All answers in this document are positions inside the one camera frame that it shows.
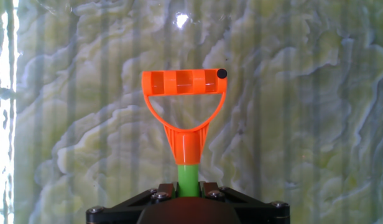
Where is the orange green toy shovel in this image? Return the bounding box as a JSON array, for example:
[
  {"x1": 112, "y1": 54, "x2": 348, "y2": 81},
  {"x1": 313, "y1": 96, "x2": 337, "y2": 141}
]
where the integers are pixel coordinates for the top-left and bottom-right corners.
[{"x1": 141, "y1": 68, "x2": 228, "y2": 198}]

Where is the green marble pattern mat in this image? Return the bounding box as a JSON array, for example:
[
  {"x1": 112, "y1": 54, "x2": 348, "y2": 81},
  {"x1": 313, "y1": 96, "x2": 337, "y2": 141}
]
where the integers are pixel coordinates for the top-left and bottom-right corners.
[{"x1": 0, "y1": 0, "x2": 383, "y2": 224}]

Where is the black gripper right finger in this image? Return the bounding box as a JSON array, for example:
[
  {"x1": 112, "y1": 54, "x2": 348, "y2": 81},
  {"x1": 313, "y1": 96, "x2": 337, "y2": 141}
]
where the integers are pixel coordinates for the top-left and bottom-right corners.
[{"x1": 199, "y1": 182, "x2": 290, "y2": 224}]

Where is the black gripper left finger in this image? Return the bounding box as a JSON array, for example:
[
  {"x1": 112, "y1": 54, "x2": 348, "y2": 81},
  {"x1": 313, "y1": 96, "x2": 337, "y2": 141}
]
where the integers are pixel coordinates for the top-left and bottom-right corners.
[{"x1": 85, "y1": 182, "x2": 180, "y2": 224}]

